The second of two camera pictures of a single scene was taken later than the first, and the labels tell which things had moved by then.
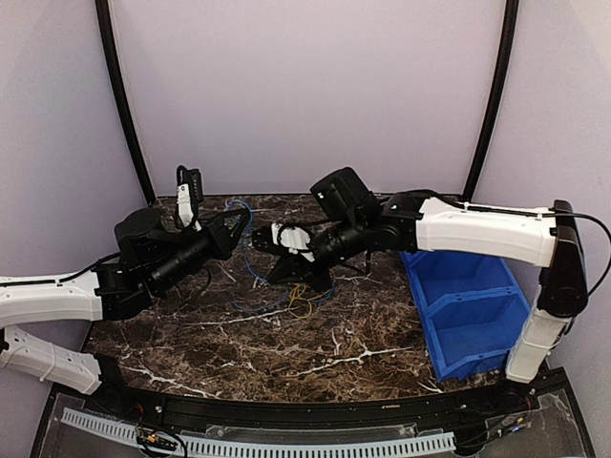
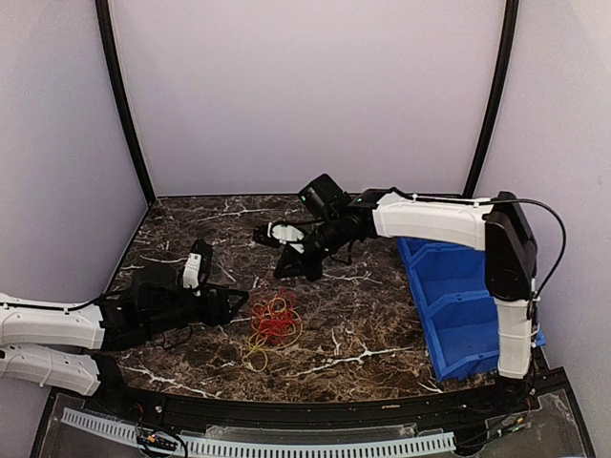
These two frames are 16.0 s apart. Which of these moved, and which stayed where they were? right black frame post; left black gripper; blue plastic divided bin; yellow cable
Moved: yellow cable; left black gripper
Stayed: right black frame post; blue plastic divided bin
